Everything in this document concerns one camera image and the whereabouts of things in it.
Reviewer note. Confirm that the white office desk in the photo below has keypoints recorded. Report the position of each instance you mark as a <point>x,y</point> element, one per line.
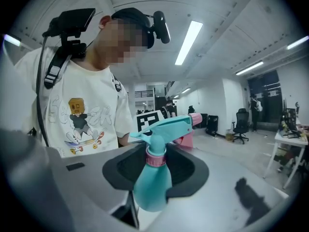
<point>289,141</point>

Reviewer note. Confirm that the person's left forearm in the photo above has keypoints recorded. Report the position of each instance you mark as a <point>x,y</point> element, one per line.
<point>123,139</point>

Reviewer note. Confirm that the small brown cardboard box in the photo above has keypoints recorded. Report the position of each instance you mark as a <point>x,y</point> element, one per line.
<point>229,137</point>

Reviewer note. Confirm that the black desktop monitor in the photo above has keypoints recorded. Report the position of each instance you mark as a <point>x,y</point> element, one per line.
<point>289,117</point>

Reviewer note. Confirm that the teal plastic bottle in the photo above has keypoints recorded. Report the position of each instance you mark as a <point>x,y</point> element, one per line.
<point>152,185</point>

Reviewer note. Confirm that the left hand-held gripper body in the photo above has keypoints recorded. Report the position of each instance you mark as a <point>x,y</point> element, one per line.
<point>147,121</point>

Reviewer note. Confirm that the person's cream printed t-shirt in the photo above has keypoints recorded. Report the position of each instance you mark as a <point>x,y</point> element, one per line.
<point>84,93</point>

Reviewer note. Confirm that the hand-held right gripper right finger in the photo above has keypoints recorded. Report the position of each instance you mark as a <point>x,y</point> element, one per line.
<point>217,190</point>

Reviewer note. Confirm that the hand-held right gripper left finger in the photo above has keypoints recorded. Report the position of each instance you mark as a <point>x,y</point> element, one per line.
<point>84,175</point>

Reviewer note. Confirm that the pink teal spray bottle cap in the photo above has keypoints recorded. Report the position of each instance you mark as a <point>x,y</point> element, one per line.
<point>164,129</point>

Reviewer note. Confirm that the black office chair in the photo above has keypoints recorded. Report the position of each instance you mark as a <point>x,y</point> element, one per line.
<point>241,124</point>

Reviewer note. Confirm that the long fluorescent light fixture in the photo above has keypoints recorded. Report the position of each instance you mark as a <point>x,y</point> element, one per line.
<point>12,40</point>
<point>249,68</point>
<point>189,42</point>
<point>298,42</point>

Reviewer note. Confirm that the black equipment case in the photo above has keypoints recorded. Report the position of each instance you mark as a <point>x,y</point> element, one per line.
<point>212,126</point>

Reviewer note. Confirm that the black shoulder-mounted device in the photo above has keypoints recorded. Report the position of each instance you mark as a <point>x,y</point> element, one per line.
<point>72,23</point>

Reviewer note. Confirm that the black head-mounted camera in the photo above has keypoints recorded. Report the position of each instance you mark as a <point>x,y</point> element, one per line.
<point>161,28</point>

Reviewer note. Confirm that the person's head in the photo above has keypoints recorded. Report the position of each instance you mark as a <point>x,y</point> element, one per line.
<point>116,45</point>

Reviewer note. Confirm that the dark glass double door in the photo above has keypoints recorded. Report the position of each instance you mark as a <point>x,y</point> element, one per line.
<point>270,100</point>

